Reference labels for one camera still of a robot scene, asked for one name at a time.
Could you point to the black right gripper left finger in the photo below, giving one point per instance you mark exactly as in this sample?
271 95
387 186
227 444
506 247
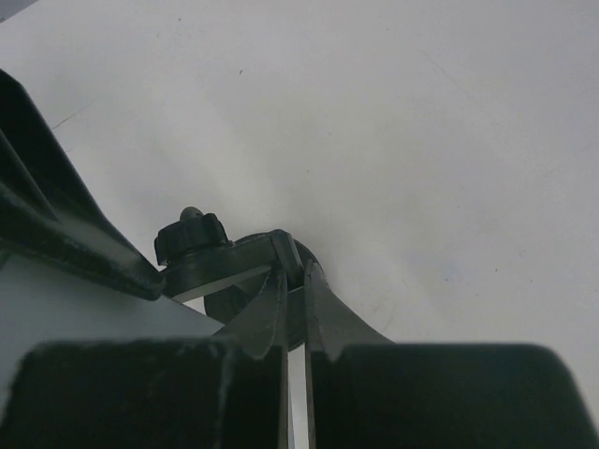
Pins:
225 391

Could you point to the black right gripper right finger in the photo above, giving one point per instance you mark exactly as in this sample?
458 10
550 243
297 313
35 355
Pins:
365 391

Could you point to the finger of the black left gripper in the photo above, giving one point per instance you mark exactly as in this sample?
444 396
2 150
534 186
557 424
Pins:
48 214

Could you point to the light blue smartphone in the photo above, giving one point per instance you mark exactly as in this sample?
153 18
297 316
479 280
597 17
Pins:
40 303

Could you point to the black phone stand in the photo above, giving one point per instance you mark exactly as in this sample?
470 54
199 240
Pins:
199 260

